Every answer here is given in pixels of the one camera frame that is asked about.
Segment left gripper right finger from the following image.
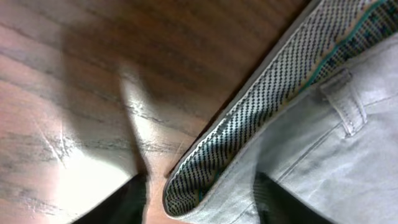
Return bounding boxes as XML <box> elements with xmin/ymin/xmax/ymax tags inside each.
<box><xmin>253</xmin><ymin>172</ymin><xmax>331</xmax><ymax>224</ymax></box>

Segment grey shorts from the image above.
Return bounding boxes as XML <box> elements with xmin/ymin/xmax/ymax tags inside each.
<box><xmin>162</xmin><ymin>0</ymin><xmax>397</xmax><ymax>223</ymax></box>

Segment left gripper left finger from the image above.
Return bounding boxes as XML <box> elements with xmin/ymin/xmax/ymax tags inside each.
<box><xmin>73</xmin><ymin>174</ymin><xmax>147</xmax><ymax>224</ymax></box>

